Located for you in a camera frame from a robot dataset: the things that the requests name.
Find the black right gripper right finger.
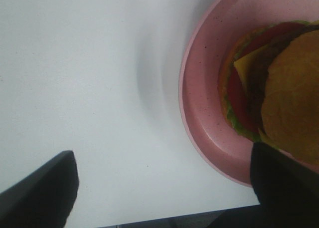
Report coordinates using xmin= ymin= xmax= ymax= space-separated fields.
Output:
xmin=211 ymin=142 xmax=319 ymax=228

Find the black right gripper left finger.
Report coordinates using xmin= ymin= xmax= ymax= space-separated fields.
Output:
xmin=0 ymin=151 xmax=79 ymax=228

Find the toy burger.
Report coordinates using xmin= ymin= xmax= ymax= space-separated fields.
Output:
xmin=218 ymin=20 xmax=319 ymax=165

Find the pink speckled plate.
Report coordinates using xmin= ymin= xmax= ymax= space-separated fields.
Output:
xmin=179 ymin=0 xmax=319 ymax=186

